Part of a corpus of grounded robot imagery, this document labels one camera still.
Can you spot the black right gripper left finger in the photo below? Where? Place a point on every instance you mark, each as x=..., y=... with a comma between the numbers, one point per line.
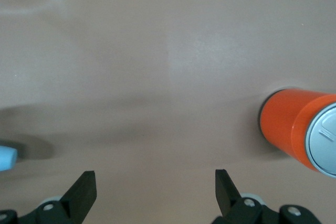
x=76, y=200

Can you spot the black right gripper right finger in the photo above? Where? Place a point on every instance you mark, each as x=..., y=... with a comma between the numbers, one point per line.
x=231, y=203

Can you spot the orange can with grey lid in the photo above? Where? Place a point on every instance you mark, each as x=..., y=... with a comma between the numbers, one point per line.
x=286, y=119

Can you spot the light blue cup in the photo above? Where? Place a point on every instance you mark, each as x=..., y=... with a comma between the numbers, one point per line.
x=6, y=158

